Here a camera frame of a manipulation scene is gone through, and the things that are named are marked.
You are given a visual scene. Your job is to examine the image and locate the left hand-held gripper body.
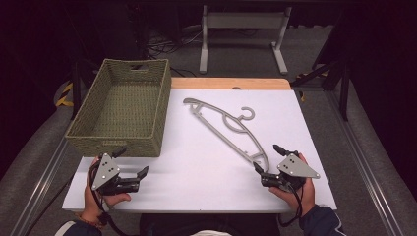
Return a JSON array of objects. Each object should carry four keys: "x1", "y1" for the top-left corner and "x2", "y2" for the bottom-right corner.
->
[{"x1": 90, "y1": 152, "x2": 142, "y2": 197}]

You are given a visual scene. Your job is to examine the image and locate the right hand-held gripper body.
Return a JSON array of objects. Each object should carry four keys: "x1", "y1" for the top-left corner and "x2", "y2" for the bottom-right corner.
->
[{"x1": 261, "y1": 150, "x2": 322, "y2": 194}]

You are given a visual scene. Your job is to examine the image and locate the green woven basket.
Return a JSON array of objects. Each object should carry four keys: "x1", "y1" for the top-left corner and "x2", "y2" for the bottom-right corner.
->
[{"x1": 64, "y1": 58, "x2": 172, "y2": 158}]

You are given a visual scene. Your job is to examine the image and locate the grey plastic clothes hanger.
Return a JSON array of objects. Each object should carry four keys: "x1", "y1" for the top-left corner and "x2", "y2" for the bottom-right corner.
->
[{"x1": 182, "y1": 97, "x2": 270, "y2": 174}]

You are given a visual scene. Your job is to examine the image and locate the person's right hand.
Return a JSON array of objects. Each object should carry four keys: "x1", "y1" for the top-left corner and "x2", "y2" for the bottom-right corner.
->
[{"x1": 268, "y1": 152, "x2": 317, "y2": 217}]

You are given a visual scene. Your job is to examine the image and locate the person's left hand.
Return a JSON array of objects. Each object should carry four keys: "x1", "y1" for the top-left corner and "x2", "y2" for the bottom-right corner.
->
[{"x1": 80, "y1": 155, "x2": 133, "y2": 224}]

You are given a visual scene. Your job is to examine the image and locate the white board sheet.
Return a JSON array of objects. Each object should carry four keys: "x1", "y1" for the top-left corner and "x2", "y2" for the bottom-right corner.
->
[{"x1": 61, "y1": 88, "x2": 338, "y2": 214}]

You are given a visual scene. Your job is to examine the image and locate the black metal stand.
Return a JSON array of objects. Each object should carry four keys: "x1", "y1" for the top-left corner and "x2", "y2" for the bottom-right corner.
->
[
  {"x1": 289, "y1": 55, "x2": 351, "y2": 123},
  {"x1": 69, "y1": 58, "x2": 101, "y2": 121}
]

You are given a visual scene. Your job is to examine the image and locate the person's dark clothed body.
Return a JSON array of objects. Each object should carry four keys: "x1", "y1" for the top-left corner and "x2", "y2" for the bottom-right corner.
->
[{"x1": 139, "y1": 212, "x2": 281, "y2": 236}]

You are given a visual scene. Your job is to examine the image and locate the yellow black hazard tape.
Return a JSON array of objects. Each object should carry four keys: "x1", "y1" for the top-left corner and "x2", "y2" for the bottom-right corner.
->
[{"x1": 54, "y1": 81, "x2": 75, "y2": 108}]

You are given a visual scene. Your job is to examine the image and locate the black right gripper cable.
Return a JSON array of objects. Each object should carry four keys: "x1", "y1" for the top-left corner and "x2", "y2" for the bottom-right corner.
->
[{"x1": 277, "y1": 184, "x2": 305, "y2": 228}]

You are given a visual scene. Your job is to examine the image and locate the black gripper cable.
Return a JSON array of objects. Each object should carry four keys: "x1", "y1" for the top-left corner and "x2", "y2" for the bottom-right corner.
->
[
  {"x1": 88, "y1": 161, "x2": 134, "y2": 236},
  {"x1": 277, "y1": 184, "x2": 305, "y2": 228}
]

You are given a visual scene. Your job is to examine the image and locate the beaded bracelet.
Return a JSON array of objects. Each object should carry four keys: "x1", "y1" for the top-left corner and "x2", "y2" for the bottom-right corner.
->
[{"x1": 74, "y1": 211, "x2": 105, "y2": 230}]

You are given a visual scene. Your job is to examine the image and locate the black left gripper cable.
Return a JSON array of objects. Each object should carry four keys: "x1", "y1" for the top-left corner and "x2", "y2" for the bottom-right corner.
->
[{"x1": 88, "y1": 161, "x2": 134, "y2": 236}]

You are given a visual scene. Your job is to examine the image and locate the metal floor rail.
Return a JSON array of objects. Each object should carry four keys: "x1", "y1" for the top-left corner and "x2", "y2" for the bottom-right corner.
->
[
  {"x1": 9, "y1": 136, "x2": 72, "y2": 236},
  {"x1": 323, "y1": 88, "x2": 405, "y2": 236}
]

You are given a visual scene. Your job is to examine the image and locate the black floor cables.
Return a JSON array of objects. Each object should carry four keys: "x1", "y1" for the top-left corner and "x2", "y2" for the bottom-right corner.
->
[{"x1": 145, "y1": 28, "x2": 205, "y2": 79}]

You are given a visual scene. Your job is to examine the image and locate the white metal table frame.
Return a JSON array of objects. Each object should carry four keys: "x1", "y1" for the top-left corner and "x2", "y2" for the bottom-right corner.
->
[{"x1": 199, "y1": 4, "x2": 293, "y2": 76}]

